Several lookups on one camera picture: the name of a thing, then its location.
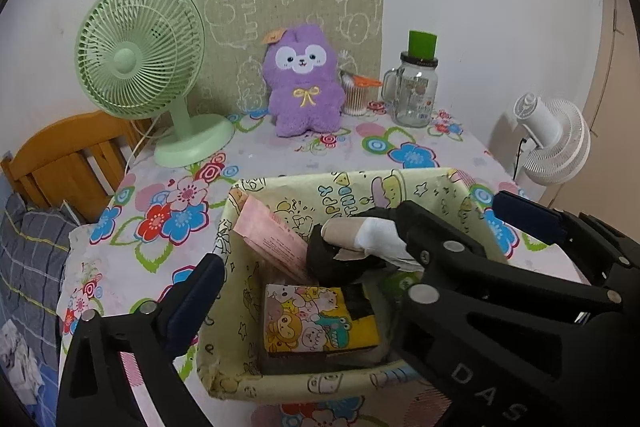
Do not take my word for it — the white patterned cloth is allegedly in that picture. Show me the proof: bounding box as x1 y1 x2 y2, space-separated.
0 322 41 403

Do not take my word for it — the pink wet wipes packet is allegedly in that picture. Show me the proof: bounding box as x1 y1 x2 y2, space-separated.
234 197 321 283

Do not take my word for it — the white fan cable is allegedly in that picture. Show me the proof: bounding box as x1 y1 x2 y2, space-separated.
124 117 162 172

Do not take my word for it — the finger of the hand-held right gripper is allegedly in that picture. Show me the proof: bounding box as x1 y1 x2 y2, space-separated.
388 200 624 359
491 190 640 309

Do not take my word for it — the yellow cartoon tissue pack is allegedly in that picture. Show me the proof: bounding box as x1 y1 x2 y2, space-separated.
263 284 381 355

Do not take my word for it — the black plastic bag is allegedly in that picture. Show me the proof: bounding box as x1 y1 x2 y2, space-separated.
306 207 401 288

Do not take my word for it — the grey plaid blanket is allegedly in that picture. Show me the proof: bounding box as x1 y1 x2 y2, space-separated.
0 192 76 408

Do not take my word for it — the blue bed sheet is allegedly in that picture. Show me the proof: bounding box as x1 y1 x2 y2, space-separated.
15 352 63 427

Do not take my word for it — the beige door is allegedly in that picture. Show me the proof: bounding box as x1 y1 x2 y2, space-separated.
542 0 640 233

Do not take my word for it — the glass mug jar green lid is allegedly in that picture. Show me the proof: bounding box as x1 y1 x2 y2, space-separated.
381 29 441 128

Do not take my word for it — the black fan cable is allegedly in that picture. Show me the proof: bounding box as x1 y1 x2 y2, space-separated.
514 137 529 180

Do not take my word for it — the yellow cartoon print storage box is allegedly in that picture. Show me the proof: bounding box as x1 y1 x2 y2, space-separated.
197 167 511 403

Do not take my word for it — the white desk fan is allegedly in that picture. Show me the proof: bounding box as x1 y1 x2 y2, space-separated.
512 93 592 186

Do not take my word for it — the floral tablecloth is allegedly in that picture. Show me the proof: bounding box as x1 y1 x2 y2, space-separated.
55 107 596 427

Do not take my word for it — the beige cartoon print board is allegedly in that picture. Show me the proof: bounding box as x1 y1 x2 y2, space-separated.
192 0 386 115

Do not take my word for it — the cotton swab jar orange lid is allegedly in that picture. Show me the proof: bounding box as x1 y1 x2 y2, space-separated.
340 69 383 116

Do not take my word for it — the purple plush toy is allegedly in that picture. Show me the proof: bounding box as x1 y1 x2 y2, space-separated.
262 23 347 138

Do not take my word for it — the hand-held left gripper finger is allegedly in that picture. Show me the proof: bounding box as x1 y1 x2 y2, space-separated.
56 251 226 427

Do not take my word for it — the beige white cloth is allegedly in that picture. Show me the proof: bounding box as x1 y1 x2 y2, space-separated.
320 216 423 270

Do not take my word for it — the green desk fan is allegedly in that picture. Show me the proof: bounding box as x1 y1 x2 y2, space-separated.
75 0 236 168

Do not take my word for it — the green packet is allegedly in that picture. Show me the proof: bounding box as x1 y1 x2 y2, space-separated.
385 272 423 303

